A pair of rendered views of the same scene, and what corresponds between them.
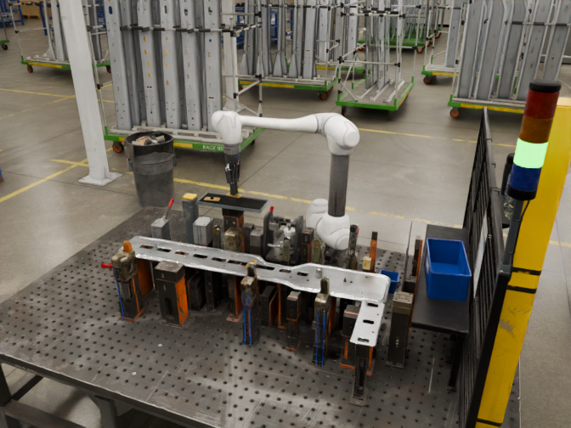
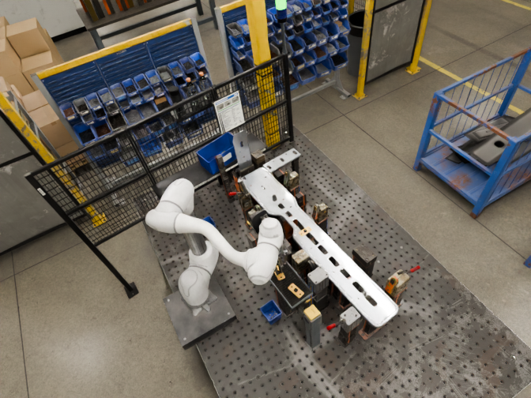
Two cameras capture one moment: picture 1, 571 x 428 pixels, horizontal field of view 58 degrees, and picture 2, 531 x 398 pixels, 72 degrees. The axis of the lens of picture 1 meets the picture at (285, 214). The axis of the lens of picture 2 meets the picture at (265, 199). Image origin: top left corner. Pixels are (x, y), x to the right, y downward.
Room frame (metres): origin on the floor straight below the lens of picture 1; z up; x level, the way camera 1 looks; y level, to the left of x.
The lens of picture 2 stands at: (3.19, 0.95, 2.94)
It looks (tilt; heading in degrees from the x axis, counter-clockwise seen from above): 50 degrees down; 226
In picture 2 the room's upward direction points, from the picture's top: 10 degrees counter-clockwise
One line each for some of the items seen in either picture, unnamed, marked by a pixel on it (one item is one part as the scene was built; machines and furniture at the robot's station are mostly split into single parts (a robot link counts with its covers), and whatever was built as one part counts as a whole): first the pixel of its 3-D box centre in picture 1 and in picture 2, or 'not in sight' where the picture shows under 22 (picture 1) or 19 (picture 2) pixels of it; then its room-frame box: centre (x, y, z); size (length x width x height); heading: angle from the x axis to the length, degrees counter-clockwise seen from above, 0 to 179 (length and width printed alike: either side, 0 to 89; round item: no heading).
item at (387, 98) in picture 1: (381, 55); not in sight; (9.04, -1.63, 0.88); 1.91 x 1.00 x 1.76; 159
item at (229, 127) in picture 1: (229, 126); (270, 234); (2.55, 0.28, 1.57); 0.13 x 0.11 x 0.16; 24
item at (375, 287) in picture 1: (246, 265); (308, 233); (2.14, 0.19, 1.00); 1.38 x 0.22 x 0.02; 72
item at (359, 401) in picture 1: (360, 369); (295, 167); (1.59, -0.31, 0.84); 0.11 x 0.06 x 0.29; 162
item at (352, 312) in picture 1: (350, 336); (281, 185); (1.79, -0.29, 0.84); 0.11 x 0.10 x 0.28; 162
